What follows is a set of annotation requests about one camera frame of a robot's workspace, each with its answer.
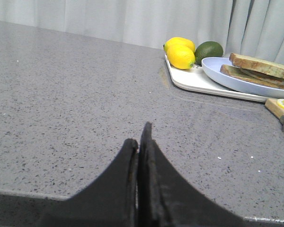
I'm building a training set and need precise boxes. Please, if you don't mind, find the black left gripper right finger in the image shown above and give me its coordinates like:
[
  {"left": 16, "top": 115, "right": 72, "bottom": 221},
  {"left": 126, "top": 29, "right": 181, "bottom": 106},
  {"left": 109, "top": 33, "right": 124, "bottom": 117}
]
[{"left": 137, "top": 122, "right": 245, "bottom": 227}]

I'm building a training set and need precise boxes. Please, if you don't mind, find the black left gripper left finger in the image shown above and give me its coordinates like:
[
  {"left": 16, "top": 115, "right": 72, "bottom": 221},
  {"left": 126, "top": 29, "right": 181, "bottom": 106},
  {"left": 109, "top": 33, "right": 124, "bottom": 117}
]
[{"left": 37, "top": 139, "right": 138, "bottom": 227}]

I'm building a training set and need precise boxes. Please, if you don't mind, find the light blue plate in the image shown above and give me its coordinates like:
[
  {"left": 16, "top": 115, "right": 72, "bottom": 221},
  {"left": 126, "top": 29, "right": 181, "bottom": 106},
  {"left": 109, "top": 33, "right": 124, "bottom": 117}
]
[{"left": 202, "top": 57, "right": 284, "bottom": 98}]

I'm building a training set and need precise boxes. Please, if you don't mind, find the bread slice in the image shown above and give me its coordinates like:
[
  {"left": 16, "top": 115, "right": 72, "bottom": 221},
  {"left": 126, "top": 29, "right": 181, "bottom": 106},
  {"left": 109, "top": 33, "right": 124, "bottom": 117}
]
[
  {"left": 229, "top": 53, "right": 284, "bottom": 79},
  {"left": 220, "top": 64, "right": 284, "bottom": 89}
]

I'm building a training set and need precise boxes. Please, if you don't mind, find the white serving tray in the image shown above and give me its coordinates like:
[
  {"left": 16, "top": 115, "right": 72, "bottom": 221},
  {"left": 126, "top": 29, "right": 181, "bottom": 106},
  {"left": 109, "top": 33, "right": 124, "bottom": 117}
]
[{"left": 165, "top": 56, "right": 267, "bottom": 103}]

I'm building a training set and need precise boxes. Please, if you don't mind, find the wooden cutting board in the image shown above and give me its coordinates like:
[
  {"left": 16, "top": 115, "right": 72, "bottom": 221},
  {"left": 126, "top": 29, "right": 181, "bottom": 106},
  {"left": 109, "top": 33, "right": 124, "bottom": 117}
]
[{"left": 265, "top": 98, "right": 284, "bottom": 119}]

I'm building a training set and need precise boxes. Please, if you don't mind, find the front yellow lemon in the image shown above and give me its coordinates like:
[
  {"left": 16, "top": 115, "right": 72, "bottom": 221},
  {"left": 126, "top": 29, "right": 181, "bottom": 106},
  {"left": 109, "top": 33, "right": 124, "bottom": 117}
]
[{"left": 167, "top": 44, "right": 195, "bottom": 70}]

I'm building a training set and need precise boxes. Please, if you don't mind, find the yellow lemon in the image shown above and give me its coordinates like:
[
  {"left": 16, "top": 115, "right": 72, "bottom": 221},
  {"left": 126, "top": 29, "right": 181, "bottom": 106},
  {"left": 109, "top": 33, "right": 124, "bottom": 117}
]
[
  {"left": 163, "top": 37, "right": 195, "bottom": 52},
  {"left": 167, "top": 44, "right": 195, "bottom": 70}
]

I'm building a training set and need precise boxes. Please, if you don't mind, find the green lime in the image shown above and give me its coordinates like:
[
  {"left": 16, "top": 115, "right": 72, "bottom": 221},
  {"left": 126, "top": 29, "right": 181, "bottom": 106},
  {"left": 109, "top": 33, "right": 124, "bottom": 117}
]
[{"left": 195, "top": 41, "right": 223, "bottom": 65}]

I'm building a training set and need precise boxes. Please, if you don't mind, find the fried egg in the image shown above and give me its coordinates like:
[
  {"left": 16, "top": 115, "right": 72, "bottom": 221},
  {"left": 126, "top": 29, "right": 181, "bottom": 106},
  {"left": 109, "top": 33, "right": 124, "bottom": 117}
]
[{"left": 240, "top": 68, "right": 284, "bottom": 85}]

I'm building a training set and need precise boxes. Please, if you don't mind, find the rear yellow lemon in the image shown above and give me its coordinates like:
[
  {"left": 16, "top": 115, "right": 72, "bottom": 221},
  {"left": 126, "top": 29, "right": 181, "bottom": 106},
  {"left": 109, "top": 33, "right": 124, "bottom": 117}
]
[{"left": 163, "top": 37, "right": 195, "bottom": 52}]

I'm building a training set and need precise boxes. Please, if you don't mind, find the grey curtain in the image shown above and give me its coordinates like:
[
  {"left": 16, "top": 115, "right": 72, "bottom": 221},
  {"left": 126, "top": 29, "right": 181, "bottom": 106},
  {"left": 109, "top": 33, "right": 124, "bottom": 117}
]
[{"left": 0, "top": 0, "right": 284, "bottom": 64}]

